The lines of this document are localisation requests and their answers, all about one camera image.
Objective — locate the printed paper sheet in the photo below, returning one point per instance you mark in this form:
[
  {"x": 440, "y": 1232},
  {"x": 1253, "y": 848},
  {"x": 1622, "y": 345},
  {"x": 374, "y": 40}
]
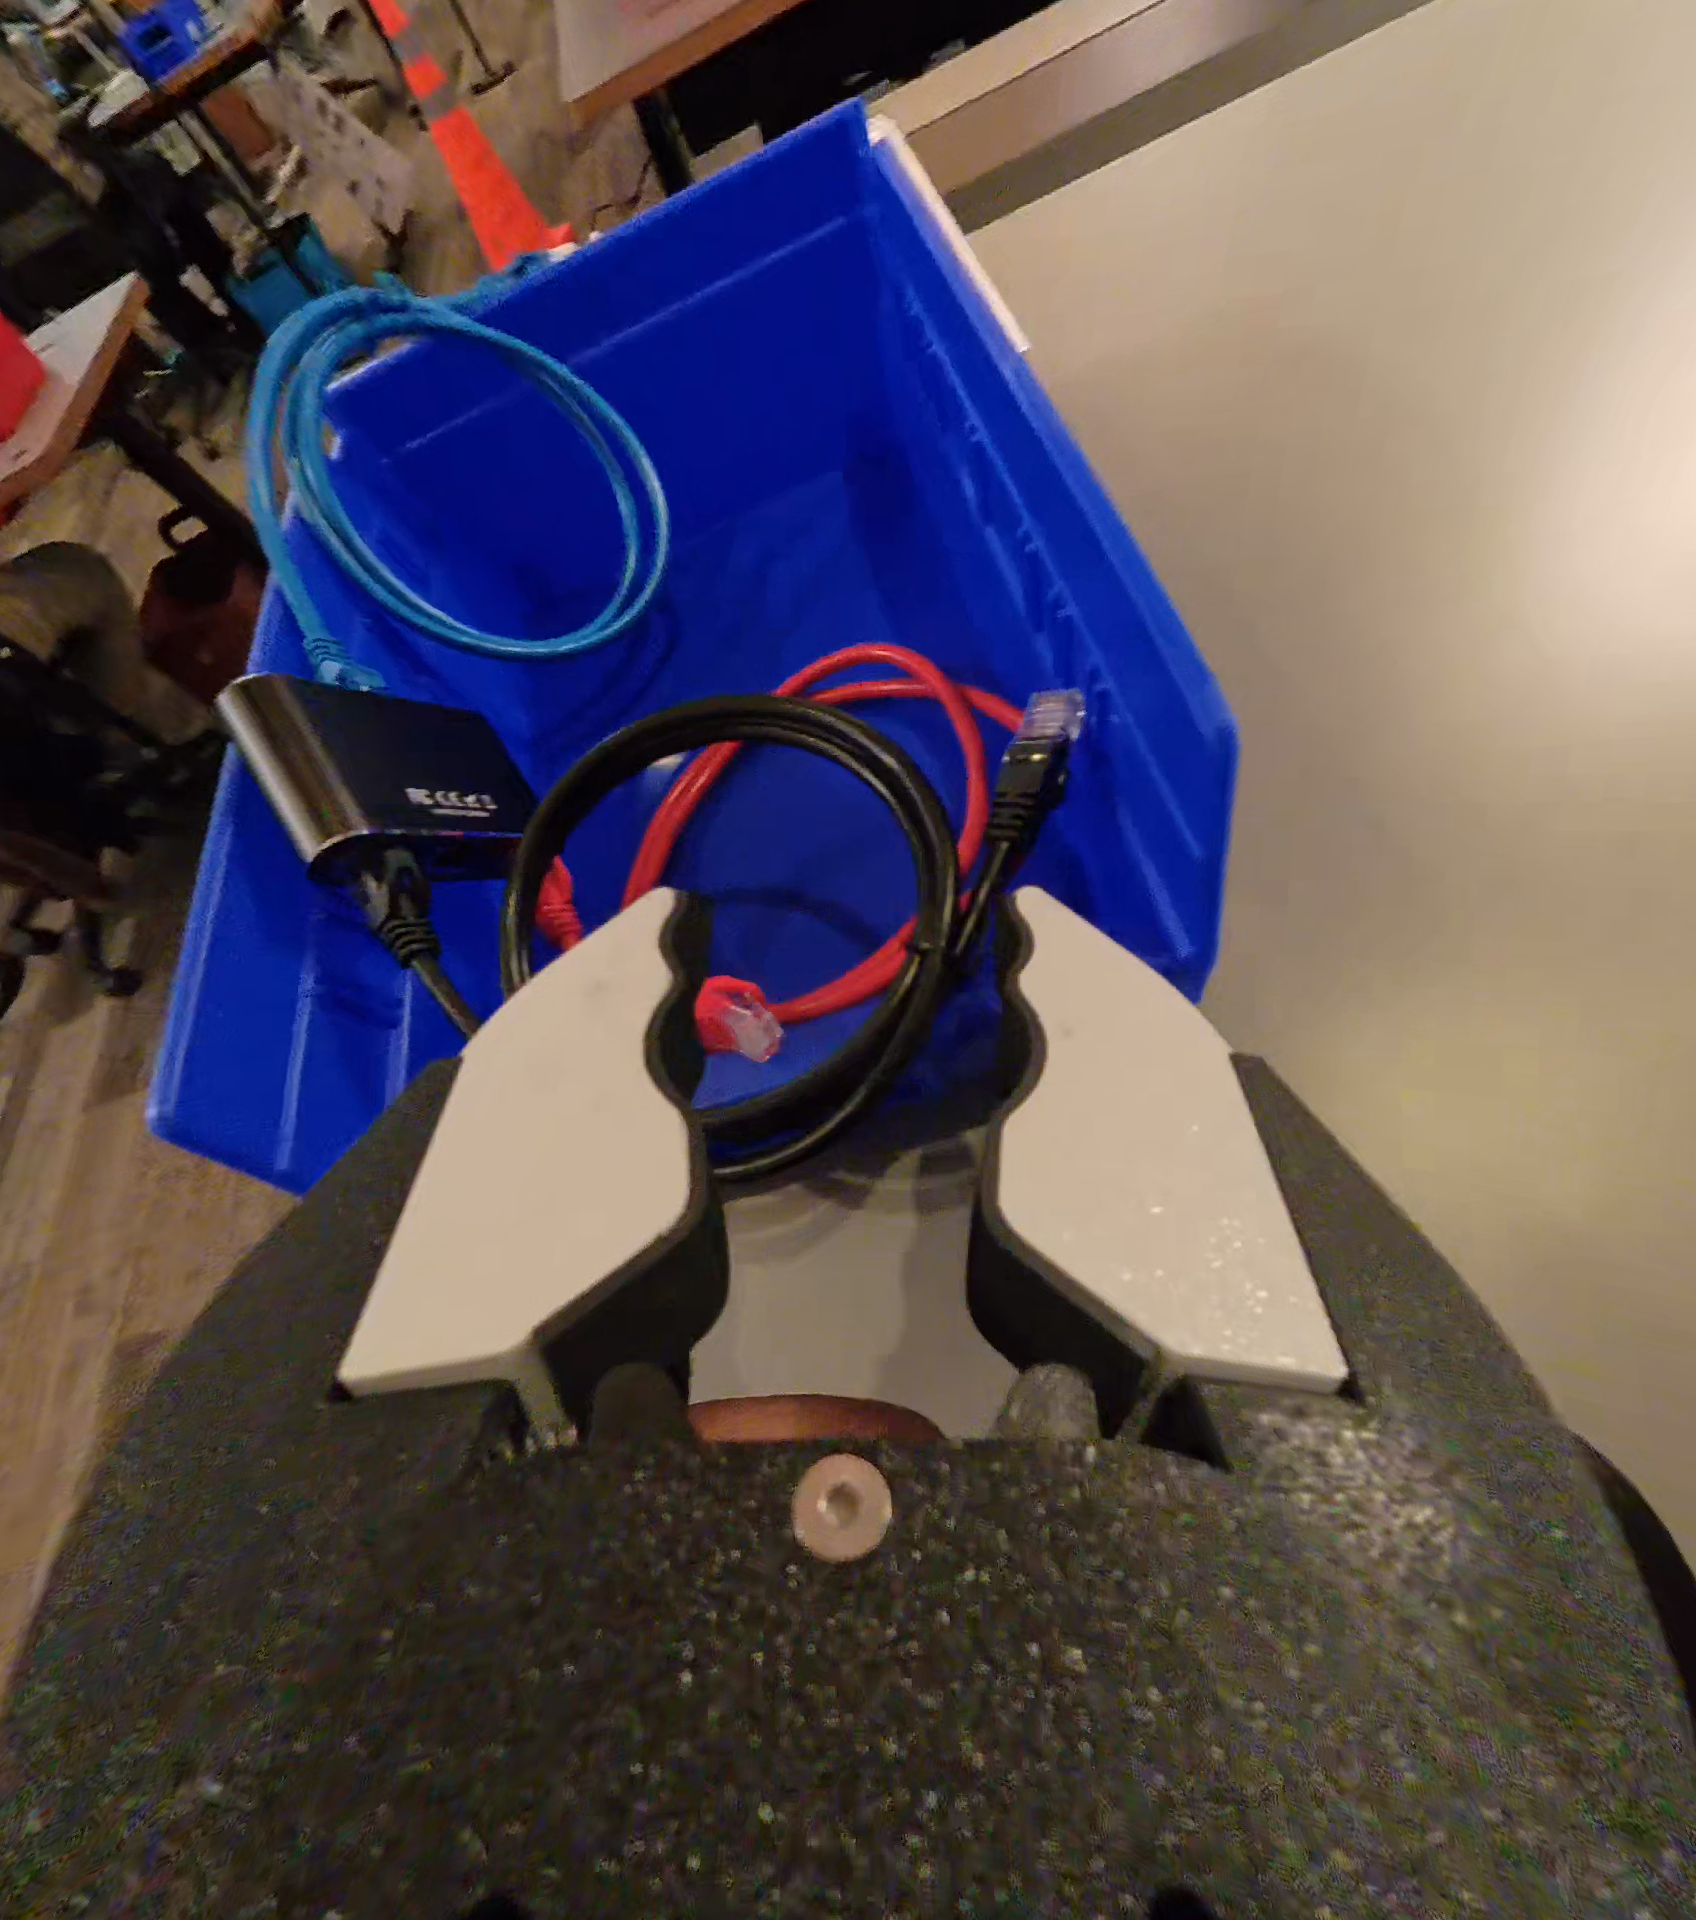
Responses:
[{"x": 939, "y": 211}]

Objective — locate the blue plastic bin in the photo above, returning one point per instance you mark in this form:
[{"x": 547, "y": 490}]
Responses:
[{"x": 879, "y": 390}]

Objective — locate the black ethernet adapter hub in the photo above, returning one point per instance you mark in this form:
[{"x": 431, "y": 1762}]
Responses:
[{"x": 368, "y": 766}]

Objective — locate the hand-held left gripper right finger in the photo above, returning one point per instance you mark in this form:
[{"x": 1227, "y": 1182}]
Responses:
[{"x": 1164, "y": 1201}]

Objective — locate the orange traffic cone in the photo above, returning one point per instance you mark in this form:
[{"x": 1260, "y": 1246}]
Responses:
[{"x": 488, "y": 181}]

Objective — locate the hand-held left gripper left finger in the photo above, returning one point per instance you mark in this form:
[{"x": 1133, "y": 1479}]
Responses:
[{"x": 535, "y": 1201}]

